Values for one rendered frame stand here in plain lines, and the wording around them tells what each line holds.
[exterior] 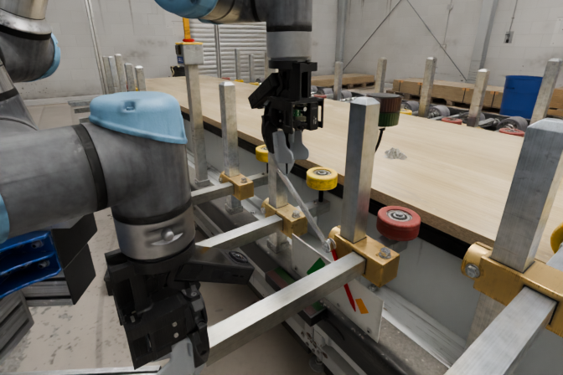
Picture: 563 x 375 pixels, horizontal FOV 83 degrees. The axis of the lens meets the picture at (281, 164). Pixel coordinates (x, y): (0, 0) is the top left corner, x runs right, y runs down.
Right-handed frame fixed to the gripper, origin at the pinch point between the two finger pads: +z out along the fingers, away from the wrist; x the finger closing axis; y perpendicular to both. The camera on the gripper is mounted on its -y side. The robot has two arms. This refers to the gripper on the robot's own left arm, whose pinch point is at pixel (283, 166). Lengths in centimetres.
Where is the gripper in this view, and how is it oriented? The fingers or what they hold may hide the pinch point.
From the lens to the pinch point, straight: 62.7
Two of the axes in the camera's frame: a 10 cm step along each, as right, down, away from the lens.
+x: 8.1, -2.2, 5.5
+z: 0.1, 9.4, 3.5
